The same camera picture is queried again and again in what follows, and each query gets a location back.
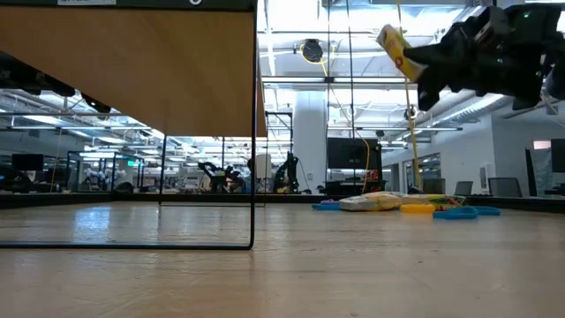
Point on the yellow pack with white barcode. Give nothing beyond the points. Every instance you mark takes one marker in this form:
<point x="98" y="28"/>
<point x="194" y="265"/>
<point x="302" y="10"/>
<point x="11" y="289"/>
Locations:
<point x="366" y="202"/>

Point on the wall poster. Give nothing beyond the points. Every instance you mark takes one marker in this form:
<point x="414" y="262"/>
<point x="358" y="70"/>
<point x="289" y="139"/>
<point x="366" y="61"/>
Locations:
<point x="484" y="176"/>

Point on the blue rubber band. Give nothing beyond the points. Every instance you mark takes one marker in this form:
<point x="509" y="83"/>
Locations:
<point x="487" y="211"/>
<point x="324" y="206"/>
<point x="454" y="214"/>

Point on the white panel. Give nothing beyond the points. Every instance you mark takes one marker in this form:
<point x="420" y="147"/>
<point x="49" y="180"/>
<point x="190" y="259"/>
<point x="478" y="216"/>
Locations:
<point x="263" y="165"/>

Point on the black large screen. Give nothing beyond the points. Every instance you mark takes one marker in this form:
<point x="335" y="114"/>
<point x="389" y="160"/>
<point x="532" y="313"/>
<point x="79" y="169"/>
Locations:
<point x="348" y="152"/>

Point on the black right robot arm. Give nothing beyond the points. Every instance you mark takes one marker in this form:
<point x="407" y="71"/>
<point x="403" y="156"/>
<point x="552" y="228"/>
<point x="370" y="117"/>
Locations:
<point x="545" y="26"/>

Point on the dark grey box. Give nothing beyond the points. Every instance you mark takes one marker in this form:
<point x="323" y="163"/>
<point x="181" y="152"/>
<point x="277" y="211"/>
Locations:
<point x="434" y="186"/>

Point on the black cell frame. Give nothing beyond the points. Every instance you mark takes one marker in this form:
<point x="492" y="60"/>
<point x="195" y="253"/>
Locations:
<point x="106" y="153"/>

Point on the purple rubber band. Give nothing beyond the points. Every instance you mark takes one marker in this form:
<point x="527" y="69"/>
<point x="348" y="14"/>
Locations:
<point x="329" y="201"/>

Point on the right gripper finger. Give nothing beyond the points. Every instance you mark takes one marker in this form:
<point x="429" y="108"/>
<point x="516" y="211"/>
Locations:
<point x="429" y="95"/>
<point x="426" y="59"/>

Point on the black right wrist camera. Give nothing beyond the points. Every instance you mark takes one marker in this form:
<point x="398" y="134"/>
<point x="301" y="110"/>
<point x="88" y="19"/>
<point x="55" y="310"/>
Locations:
<point x="487" y="26"/>

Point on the black rack frame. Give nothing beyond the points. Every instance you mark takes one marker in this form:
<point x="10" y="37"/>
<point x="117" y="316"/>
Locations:
<point x="278" y="113"/>

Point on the black screen cart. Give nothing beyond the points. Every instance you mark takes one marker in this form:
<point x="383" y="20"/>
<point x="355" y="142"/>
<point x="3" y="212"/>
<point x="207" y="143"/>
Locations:
<point x="344" y="187"/>

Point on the small black monitor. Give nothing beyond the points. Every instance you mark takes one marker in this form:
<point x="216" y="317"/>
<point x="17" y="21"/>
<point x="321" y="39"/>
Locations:
<point x="27" y="161"/>

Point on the black background robot arm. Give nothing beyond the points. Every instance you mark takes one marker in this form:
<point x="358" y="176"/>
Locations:
<point x="286" y="176"/>
<point x="220" y="174"/>

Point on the yellow crayon pack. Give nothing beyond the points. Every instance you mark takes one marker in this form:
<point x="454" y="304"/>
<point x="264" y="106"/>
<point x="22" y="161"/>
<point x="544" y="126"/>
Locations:
<point x="432" y="200"/>

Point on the wide grey office chair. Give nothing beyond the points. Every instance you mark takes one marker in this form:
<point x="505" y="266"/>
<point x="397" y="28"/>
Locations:
<point x="505" y="187"/>

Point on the yellow crayon box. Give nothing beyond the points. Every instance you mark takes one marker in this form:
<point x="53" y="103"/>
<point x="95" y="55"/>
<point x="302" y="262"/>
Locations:
<point x="397" y="48"/>

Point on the wooden stand with black frame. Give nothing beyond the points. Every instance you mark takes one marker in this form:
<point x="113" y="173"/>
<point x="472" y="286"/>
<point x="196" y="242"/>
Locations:
<point x="132" y="66"/>

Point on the small grey office chair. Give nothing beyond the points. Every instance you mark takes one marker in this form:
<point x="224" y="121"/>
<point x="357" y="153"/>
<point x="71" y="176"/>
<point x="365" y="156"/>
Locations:
<point x="463" y="188"/>

